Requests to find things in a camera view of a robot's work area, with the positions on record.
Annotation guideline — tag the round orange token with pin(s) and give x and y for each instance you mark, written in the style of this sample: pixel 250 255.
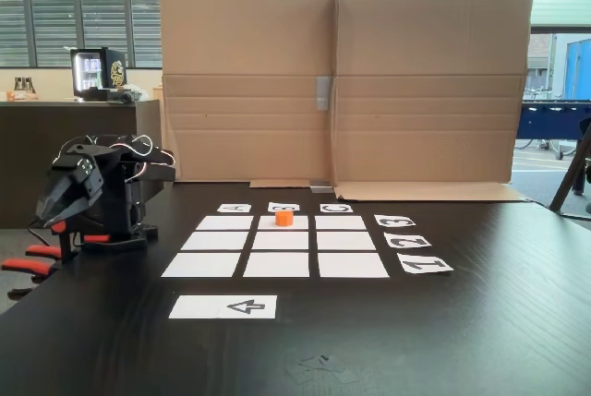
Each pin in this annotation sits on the round orange token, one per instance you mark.
pixel 284 219

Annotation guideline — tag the white nine-square grid sheet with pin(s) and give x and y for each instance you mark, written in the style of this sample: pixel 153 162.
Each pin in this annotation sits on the white nine-square grid sheet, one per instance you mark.
pixel 281 265

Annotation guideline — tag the red black spring clamp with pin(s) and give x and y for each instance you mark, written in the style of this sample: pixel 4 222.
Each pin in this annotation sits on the red black spring clamp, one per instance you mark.
pixel 44 251
pixel 27 267

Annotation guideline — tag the dark wooden counter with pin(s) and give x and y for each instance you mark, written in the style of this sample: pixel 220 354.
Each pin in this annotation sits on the dark wooden counter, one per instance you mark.
pixel 27 137

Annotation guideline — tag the black mini fridge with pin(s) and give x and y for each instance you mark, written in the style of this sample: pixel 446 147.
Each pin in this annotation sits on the black mini fridge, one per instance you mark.
pixel 113 75

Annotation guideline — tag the dark glass bottles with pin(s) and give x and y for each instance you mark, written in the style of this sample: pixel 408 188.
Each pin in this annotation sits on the dark glass bottles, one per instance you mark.
pixel 25 87

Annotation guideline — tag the paper sheet letter A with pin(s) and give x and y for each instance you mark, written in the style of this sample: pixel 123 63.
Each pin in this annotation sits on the paper sheet letter A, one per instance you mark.
pixel 234 208

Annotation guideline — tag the white arrow paper sheet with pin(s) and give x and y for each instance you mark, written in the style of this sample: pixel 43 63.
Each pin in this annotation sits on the white arrow paper sheet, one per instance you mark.
pixel 198 307

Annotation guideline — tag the brown cardboard panel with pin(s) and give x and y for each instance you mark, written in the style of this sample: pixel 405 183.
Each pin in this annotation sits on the brown cardboard panel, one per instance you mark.
pixel 429 45
pixel 249 45

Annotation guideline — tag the paper sheet letter B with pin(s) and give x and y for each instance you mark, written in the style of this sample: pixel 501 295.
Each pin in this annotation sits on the paper sheet letter B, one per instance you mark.
pixel 295 207

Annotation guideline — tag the grey tape strip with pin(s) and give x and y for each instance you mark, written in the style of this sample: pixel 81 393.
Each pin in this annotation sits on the grey tape strip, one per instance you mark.
pixel 323 91

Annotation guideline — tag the paper sheet letter C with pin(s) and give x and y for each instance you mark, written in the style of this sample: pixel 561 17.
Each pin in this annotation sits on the paper sheet letter C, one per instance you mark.
pixel 336 208

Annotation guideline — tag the paper sheet number 3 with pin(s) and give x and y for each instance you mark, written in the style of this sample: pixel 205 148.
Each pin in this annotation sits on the paper sheet number 3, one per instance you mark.
pixel 394 222

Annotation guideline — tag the paper sheet number 2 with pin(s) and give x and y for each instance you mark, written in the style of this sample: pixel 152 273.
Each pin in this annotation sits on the paper sheet number 2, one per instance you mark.
pixel 407 240

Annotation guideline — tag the paper sheet number 1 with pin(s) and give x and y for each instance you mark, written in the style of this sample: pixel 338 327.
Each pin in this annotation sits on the paper sheet number 1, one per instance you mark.
pixel 425 265

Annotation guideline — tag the dark wooden stand legs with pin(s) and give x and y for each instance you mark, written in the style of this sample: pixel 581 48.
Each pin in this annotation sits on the dark wooden stand legs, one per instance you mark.
pixel 570 174

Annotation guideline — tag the blue container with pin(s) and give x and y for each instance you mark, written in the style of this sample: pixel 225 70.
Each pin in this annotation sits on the blue container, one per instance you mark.
pixel 579 68

